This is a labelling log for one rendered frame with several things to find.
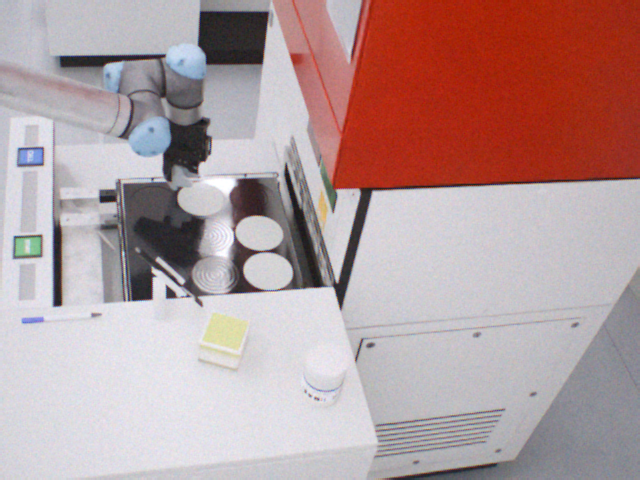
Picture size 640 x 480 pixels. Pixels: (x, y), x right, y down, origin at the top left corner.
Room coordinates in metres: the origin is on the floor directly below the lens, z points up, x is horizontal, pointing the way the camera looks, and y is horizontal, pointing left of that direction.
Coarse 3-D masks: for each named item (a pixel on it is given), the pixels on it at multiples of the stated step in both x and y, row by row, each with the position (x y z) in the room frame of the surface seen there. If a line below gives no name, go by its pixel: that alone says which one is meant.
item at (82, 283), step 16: (64, 208) 1.20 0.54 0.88; (80, 208) 1.21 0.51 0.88; (96, 208) 1.21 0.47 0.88; (64, 240) 1.11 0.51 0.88; (80, 240) 1.12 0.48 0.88; (96, 240) 1.13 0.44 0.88; (64, 256) 1.07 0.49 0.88; (80, 256) 1.07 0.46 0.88; (96, 256) 1.08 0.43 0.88; (64, 272) 1.02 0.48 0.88; (80, 272) 1.03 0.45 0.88; (96, 272) 1.04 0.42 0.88; (64, 288) 0.99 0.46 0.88; (80, 288) 0.99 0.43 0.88; (96, 288) 1.00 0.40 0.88; (64, 304) 0.95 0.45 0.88; (80, 304) 0.96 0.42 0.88
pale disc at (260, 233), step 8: (256, 216) 1.27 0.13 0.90; (240, 224) 1.24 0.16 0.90; (248, 224) 1.24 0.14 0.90; (256, 224) 1.25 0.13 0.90; (264, 224) 1.25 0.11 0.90; (272, 224) 1.26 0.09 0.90; (240, 232) 1.21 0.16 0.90; (248, 232) 1.22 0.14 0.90; (256, 232) 1.22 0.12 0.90; (264, 232) 1.23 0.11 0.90; (272, 232) 1.23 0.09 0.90; (280, 232) 1.24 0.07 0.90; (240, 240) 1.19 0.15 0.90; (248, 240) 1.20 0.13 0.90; (256, 240) 1.20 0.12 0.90; (264, 240) 1.20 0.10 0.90; (272, 240) 1.21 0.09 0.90; (280, 240) 1.21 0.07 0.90; (256, 248) 1.18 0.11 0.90; (264, 248) 1.18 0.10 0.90; (272, 248) 1.19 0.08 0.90
